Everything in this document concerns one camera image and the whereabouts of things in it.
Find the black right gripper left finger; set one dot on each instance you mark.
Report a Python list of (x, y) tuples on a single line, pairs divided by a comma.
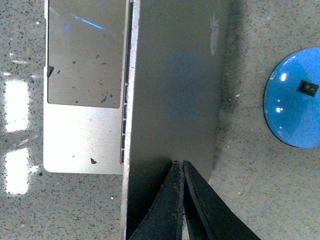
[(164, 220)]

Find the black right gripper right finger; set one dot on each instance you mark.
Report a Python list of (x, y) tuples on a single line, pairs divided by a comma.
[(207, 215)]

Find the silver laptop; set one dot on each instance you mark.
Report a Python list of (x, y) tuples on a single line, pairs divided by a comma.
[(131, 86)]

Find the blue desk lamp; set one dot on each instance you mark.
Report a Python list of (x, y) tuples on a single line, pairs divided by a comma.
[(291, 100)]

